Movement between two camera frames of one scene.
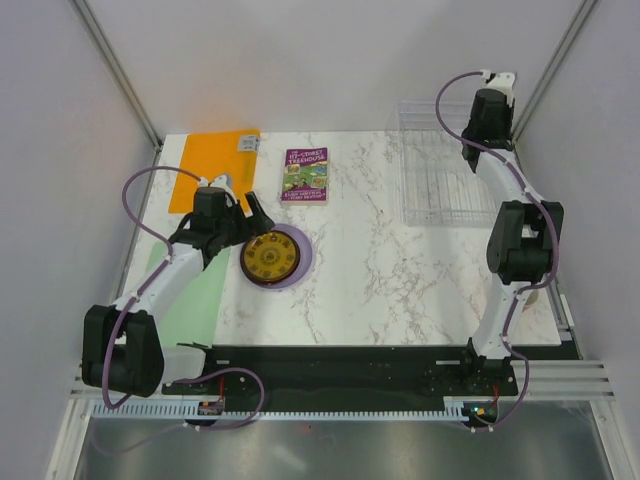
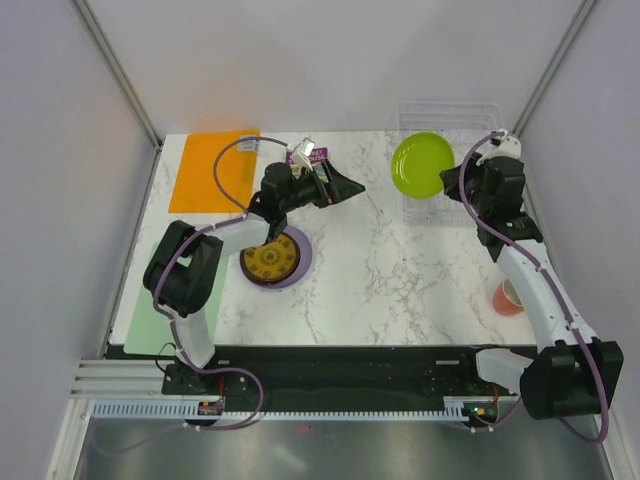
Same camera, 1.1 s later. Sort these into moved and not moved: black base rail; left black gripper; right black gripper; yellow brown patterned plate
Moved: right black gripper; left black gripper
Not moved: black base rail; yellow brown patterned plate
